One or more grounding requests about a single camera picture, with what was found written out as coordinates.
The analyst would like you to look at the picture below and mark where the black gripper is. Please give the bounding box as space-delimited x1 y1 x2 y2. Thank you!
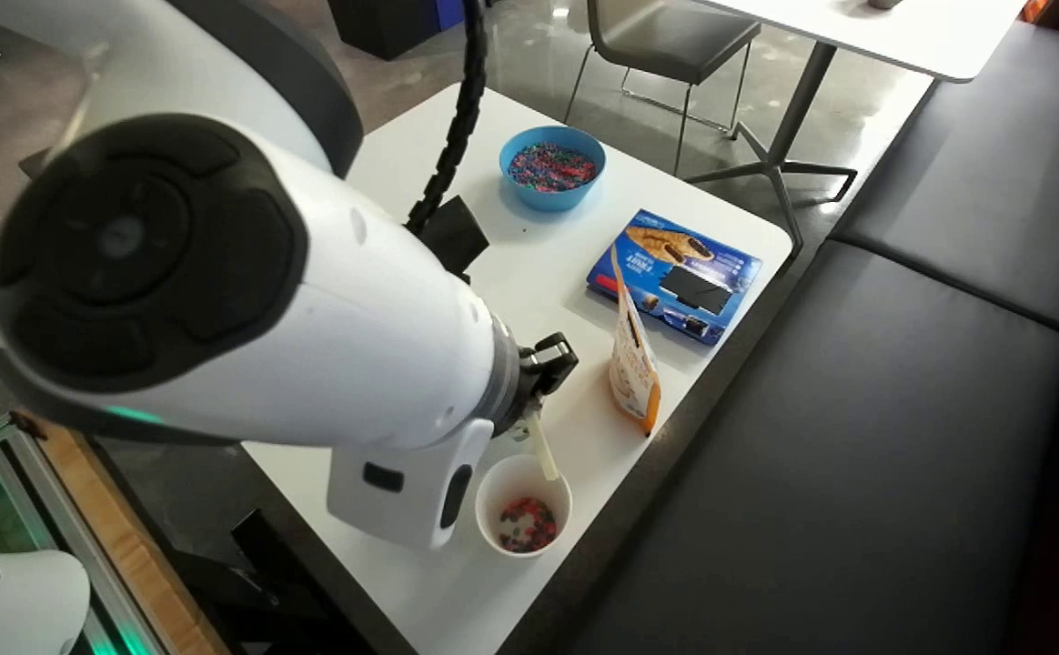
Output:
508 327 581 417

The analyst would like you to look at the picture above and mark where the white paper cup with candies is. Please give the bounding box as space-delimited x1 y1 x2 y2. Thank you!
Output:
474 451 578 561

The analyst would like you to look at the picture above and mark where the blue plastic bowl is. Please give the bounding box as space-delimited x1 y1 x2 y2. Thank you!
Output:
495 123 610 218

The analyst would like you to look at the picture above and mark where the orange snack pouch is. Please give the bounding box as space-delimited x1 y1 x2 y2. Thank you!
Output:
603 248 664 440

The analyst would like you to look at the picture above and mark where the blue cookie box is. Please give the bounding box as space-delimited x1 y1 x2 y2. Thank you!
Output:
587 208 759 350

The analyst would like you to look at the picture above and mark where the colourful candies heap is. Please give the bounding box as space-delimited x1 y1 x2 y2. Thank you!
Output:
508 144 599 197

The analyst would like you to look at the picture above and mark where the long black bench cushion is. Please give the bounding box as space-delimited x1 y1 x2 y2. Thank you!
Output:
567 236 1059 655

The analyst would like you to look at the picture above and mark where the dark chair with metal legs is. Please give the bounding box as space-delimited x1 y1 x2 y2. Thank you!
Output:
560 0 764 179

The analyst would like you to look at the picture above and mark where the dark cabinet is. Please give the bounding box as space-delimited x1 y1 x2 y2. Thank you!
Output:
325 0 495 67

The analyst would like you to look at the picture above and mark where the wooden board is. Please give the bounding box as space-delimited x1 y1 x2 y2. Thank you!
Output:
32 421 229 655

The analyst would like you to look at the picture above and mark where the short black bench cushion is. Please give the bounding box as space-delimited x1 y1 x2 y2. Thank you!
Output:
837 19 1059 335

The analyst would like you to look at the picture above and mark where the white side table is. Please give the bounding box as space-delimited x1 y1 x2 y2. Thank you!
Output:
685 0 1028 248

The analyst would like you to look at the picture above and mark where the white and black cap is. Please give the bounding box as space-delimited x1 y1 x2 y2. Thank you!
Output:
0 544 93 655

